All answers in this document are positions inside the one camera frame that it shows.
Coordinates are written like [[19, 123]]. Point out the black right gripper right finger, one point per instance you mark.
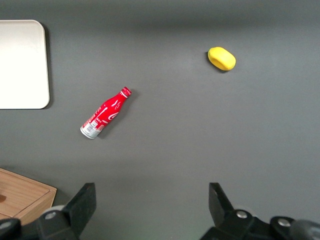
[[223, 210]]

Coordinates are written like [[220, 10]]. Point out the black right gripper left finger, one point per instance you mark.
[[80, 207]]

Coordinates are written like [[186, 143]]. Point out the red ketchup bottle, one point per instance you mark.
[[106, 112]]

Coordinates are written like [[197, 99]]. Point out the cream white plastic tray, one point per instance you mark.
[[22, 65]]

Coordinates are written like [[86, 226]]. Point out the wooden drawer cabinet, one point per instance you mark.
[[22, 195]]

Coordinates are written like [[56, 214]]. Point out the yellow lemon-shaped object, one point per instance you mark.
[[222, 58]]

